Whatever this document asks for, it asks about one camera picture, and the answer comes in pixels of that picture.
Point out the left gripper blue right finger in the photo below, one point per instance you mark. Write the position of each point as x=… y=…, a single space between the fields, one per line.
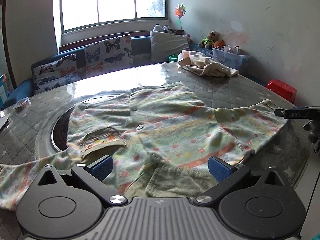
x=229 y=179

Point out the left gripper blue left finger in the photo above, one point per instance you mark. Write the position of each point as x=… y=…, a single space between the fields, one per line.
x=90 y=178

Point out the colourful patterned baby garment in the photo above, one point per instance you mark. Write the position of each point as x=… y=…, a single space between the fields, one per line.
x=160 y=139

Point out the red plastic stool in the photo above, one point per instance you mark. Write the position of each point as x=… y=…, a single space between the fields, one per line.
x=282 y=89

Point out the black round induction cooktop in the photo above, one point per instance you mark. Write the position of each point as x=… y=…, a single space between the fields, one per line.
x=60 y=132

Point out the clear plastic storage bin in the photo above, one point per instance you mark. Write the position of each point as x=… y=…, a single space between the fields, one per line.
x=232 y=57

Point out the white paper sheet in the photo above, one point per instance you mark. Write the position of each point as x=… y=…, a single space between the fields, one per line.
x=4 y=119

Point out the left butterfly print cushion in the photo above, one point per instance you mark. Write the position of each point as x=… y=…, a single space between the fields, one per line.
x=55 y=74

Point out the butterfly print cushion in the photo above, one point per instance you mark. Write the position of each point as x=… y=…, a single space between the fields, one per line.
x=55 y=74
x=108 y=55

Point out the blue sofa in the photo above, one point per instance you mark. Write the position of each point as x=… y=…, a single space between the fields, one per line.
x=141 y=52

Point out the cream beige crumpled garment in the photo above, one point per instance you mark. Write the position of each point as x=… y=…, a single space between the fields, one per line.
x=201 y=65

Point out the blue white cabinet beyond door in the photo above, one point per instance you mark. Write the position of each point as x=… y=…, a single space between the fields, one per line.
x=4 y=88

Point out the right butterfly print cushion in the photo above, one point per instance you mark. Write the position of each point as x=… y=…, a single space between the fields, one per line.
x=108 y=55

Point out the teddy bear plush toy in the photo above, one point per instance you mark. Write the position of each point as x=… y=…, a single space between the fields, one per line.
x=212 y=41

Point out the green plastic basin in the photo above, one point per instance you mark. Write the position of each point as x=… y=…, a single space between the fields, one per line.
x=173 y=58

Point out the grey plain pillow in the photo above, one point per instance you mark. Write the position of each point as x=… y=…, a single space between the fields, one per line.
x=164 y=45

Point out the colourful pinwheel toy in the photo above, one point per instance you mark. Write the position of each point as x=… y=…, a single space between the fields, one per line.
x=180 y=12

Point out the window with metal frame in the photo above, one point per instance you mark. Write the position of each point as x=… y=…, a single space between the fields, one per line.
x=79 y=14

